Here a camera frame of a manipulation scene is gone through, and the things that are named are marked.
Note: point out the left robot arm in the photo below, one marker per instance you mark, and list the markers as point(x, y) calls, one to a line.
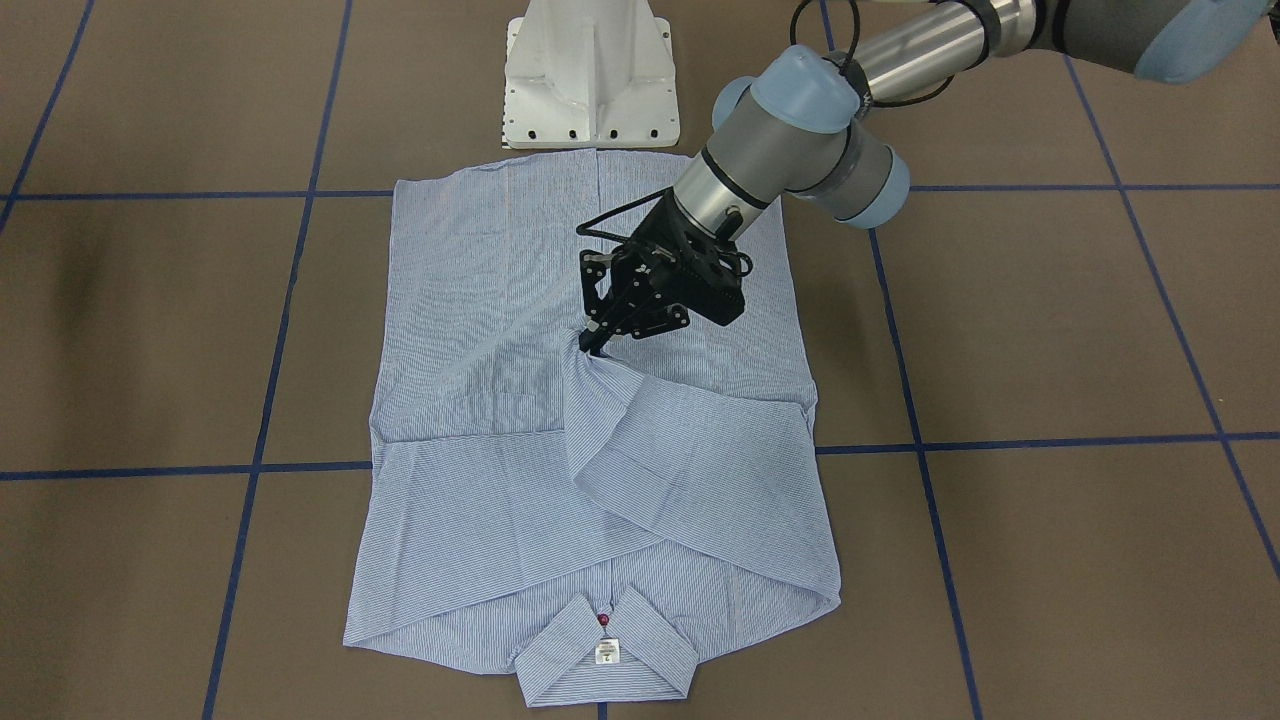
point(796, 130)

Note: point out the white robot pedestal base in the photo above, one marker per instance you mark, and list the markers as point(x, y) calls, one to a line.
point(590, 75)

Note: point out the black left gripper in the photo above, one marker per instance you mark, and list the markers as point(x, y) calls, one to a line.
point(651, 256)

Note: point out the light blue striped shirt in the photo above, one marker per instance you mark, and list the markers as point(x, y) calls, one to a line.
point(597, 527)

